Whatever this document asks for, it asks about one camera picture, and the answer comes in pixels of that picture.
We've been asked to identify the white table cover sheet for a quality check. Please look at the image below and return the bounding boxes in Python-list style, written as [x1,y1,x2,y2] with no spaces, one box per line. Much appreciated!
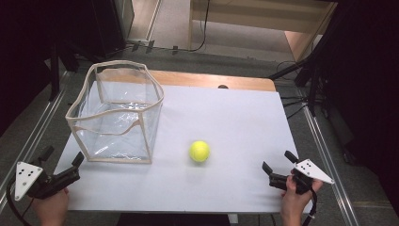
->
[54,82,314,215]

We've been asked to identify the black floor cables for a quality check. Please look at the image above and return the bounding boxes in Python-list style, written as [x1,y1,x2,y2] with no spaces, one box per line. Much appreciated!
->
[277,59,312,121]

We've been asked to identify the black hanging cable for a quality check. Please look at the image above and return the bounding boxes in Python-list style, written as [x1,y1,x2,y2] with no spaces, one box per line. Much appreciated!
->
[187,0,212,53]

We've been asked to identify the person's right hand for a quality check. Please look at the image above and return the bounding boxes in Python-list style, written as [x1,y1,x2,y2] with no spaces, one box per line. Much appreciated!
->
[279,174,325,226]

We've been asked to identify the dark metal stand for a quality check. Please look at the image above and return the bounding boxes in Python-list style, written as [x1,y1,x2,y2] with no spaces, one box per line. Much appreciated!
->
[47,42,80,103]

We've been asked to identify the metal floor rail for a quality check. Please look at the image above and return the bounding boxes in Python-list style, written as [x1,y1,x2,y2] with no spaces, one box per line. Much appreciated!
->
[0,71,71,215]
[300,93,361,226]

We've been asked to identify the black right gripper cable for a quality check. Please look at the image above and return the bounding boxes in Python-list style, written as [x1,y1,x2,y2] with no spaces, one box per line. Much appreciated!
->
[301,187,318,226]

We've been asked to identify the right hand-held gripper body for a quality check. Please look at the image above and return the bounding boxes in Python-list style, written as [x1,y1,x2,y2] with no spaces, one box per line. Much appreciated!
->
[268,158,335,195]

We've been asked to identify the clear plastic bin beige trim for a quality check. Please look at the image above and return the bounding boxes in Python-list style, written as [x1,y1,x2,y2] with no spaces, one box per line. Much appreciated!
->
[64,59,166,165]

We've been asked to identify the light wooden shelf frame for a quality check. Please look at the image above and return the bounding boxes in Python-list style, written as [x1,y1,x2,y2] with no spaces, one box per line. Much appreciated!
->
[187,0,339,62]

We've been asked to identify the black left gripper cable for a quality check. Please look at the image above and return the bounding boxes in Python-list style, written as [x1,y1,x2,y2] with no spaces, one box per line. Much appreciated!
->
[5,179,34,226]

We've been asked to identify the black metal stand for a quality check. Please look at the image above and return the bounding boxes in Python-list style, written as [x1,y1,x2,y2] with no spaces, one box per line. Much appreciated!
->
[268,0,346,118]

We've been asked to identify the person's left hand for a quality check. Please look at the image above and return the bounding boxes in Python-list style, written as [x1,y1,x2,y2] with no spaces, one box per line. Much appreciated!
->
[30,186,71,226]

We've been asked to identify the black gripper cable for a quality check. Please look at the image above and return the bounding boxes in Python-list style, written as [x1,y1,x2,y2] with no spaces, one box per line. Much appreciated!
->
[5,179,34,226]
[301,187,318,226]

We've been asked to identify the black cabinet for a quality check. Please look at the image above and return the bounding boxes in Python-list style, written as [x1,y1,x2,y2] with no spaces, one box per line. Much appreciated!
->
[89,0,136,60]

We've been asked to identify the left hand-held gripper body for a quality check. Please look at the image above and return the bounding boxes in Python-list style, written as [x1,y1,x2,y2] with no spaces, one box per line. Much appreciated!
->
[13,156,82,202]

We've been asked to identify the yellow tennis ball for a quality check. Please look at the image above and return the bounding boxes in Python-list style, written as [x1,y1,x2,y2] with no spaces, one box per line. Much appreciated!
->
[188,139,211,164]

